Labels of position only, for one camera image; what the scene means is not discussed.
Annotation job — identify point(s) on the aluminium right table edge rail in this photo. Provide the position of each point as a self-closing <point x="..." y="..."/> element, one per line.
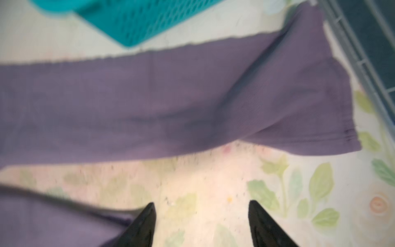
<point x="366" y="33"/>

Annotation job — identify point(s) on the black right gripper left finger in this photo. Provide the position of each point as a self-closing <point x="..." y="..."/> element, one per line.
<point x="140" y="232"/>

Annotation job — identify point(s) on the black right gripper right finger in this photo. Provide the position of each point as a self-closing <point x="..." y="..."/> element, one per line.
<point x="265" y="231"/>

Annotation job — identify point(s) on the purple trousers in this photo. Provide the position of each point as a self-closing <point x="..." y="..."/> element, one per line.
<point x="167" y="118"/>

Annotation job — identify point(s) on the teal plastic mesh basket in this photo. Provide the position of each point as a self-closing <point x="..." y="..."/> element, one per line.
<point x="130" y="22"/>

